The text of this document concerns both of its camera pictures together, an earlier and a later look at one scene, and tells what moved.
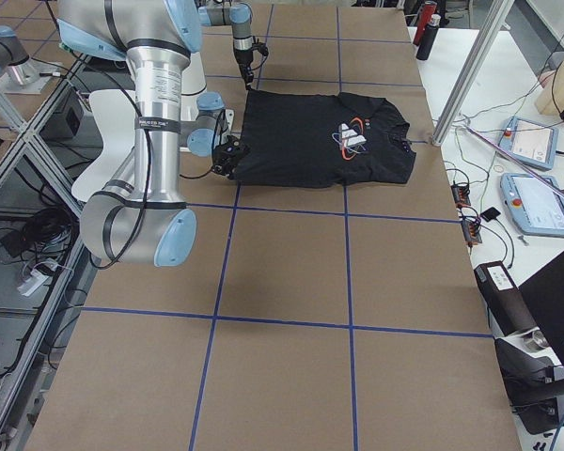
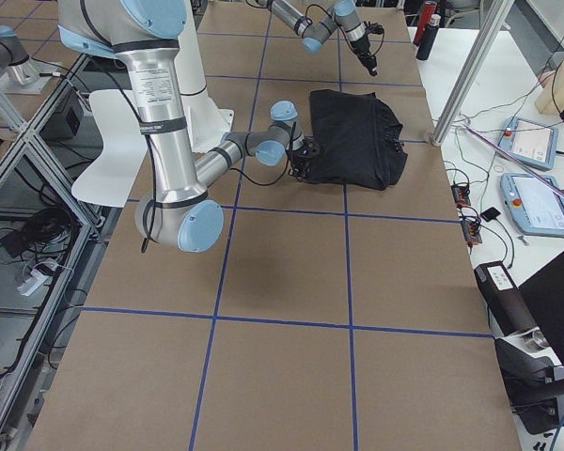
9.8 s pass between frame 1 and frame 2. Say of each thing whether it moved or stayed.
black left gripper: moved
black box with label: stayed
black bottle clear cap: stayed
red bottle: stayed
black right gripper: moved
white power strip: stayed
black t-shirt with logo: moved
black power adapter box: stayed
